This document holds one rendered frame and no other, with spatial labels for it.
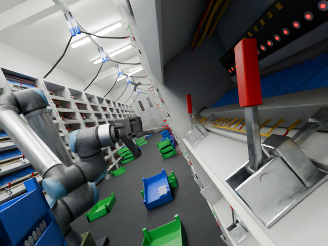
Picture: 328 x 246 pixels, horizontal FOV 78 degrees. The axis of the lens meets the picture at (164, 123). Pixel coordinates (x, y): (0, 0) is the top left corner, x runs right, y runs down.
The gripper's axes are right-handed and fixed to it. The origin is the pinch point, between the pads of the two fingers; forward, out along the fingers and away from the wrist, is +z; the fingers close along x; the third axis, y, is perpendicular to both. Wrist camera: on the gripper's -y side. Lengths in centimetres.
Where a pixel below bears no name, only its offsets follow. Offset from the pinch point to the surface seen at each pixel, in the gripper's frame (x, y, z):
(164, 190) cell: 63, -47, -9
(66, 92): 253, 75, -149
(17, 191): 76, -30, -123
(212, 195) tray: -27.8, -17.9, 9.9
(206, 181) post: -27.5, -14.0, 9.2
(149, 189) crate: 83, -51, -22
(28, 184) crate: -37.9, -3.7, -30.5
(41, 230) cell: -42, -12, -27
